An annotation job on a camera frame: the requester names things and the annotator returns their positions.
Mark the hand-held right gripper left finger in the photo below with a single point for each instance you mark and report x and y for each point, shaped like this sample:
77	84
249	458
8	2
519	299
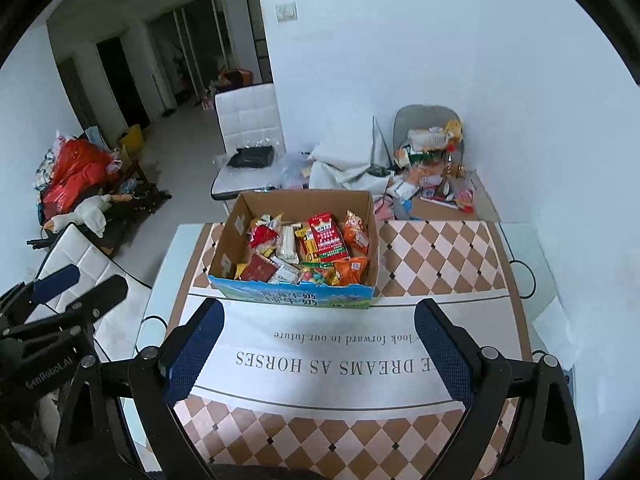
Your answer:
195	355

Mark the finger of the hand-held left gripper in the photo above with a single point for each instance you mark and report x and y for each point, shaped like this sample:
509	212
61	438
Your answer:
55	280
107	292

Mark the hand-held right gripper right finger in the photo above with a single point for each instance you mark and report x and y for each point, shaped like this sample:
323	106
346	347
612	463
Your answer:
442	355

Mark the dark red-brown snack packet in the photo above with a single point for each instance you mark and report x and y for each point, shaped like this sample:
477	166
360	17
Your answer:
257	267

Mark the large cardboard box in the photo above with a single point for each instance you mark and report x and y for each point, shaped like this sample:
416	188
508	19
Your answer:
300	297

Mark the orange snack packet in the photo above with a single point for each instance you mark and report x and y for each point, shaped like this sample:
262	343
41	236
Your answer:
352	269

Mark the small red snack packet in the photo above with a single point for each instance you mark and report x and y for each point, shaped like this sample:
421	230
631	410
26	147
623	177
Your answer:
262	235

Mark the green candy packet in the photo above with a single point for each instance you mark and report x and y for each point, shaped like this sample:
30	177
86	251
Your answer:
317	276

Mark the red packet with green band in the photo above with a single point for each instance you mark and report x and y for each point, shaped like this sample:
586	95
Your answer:
327	237

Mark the white padded chair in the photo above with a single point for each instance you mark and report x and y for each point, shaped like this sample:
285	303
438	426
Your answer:
85	255
250	115

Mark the white goose plush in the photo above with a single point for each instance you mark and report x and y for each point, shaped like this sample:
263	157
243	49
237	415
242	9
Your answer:
90	212

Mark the white paper sheet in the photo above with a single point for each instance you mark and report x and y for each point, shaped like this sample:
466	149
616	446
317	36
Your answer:
552	330

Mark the red plastic bag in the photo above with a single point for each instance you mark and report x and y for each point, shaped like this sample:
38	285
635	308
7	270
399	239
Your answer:
75	165

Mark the small brown cardboard box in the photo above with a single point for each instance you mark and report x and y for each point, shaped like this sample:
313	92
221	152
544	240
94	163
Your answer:
440	210

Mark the white snack packet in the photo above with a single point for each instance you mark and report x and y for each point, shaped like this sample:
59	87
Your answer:
287	242

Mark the yellow bag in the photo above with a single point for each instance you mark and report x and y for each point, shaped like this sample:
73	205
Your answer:
132	140

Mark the pile of mixed snack packets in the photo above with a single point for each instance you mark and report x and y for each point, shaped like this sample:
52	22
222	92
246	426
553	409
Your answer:
425	160

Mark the black bag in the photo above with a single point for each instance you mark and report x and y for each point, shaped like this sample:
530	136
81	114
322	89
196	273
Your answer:
250	156

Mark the clear plastic bag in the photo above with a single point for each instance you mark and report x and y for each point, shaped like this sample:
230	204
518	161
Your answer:
292	172

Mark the white cloth bag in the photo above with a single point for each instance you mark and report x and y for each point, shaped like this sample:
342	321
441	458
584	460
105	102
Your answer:
340	155

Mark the grey chair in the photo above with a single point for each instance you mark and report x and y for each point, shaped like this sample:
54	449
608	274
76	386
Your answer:
420	115

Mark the white wall switch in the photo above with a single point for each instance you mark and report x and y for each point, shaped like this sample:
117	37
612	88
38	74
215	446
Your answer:
286	11

